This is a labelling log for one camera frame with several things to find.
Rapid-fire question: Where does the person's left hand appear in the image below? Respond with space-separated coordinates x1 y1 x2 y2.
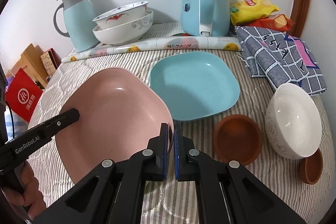
1 161 46 219

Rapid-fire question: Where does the brown clay bowl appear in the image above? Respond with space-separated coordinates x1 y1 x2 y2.
213 114 263 166
298 149 323 185

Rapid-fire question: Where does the patterned brown box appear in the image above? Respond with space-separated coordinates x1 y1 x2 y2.
40 48 61 77

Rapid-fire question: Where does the fish pattern porcelain bowl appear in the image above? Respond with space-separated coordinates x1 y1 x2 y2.
92 1 148 30

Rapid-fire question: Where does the grey checkered folded cloth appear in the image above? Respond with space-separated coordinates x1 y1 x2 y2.
235 26 327 96

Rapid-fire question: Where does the brown paper bag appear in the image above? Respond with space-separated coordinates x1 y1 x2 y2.
5 44 49 89

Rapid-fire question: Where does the large white bowl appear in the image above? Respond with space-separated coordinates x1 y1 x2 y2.
265 83 322 160

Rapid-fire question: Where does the red chips bag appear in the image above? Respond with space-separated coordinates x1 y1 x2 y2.
245 14 294 32

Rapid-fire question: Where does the yellow chips bag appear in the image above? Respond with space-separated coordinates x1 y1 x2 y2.
230 0 280 26

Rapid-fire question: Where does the white scroll pattern bowl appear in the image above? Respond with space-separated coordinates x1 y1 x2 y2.
92 10 154 46

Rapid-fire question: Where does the blue square plate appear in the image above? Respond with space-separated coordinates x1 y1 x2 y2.
149 51 240 121

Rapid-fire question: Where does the light blue electric kettle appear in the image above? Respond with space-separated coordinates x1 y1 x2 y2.
181 0 230 37

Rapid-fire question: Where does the red paper bag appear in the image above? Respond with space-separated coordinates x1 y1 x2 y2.
6 68 43 122

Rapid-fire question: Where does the light blue thermos jug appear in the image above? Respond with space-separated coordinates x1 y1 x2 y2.
53 0 99 52

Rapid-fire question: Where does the fruit print table mat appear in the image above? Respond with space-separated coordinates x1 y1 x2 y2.
62 23 242 63

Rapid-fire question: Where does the pink square plate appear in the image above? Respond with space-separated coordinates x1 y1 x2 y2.
55 68 173 184

